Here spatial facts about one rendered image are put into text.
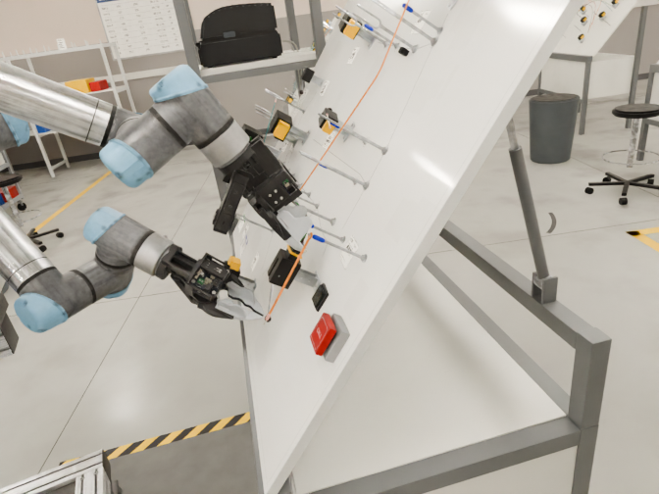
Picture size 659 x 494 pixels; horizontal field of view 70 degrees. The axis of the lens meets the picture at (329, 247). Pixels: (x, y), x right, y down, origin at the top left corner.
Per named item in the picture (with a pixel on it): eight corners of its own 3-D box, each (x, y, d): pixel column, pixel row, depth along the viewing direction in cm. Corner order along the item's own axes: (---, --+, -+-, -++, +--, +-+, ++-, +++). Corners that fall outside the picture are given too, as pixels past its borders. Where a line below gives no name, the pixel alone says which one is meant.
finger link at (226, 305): (259, 324, 86) (214, 300, 85) (254, 331, 91) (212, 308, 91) (267, 310, 87) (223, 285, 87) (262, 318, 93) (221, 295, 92)
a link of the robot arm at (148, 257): (135, 271, 90) (160, 239, 94) (156, 283, 91) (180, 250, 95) (131, 258, 84) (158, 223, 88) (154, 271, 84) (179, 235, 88)
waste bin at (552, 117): (582, 163, 465) (587, 97, 439) (532, 167, 472) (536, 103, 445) (565, 151, 506) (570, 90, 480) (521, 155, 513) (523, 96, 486)
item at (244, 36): (201, 70, 167) (187, 9, 159) (200, 67, 188) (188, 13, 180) (284, 57, 173) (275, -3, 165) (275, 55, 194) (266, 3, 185)
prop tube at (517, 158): (543, 294, 92) (511, 154, 78) (534, 287, 95) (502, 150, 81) (557, 286, 92) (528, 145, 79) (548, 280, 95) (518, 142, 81)
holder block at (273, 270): (285, 278, 92) (267, 271, 90) (298, 255, 90) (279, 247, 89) (287, 289, 88) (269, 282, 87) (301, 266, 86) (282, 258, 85)
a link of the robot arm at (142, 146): (131, 180, 80) (180, 138, 81) (136, 197, 70) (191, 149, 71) (94, 145, 76) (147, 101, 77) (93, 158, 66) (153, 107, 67)
